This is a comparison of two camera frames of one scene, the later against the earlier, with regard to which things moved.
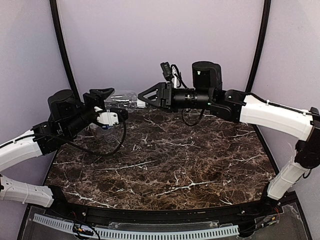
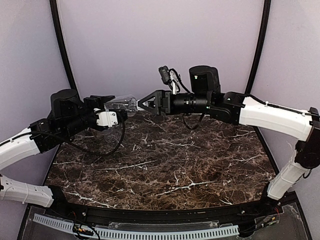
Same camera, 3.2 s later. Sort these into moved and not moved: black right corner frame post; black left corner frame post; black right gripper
Moved: black right gripper
Not moved: black left corner frame post; black right corner frame post
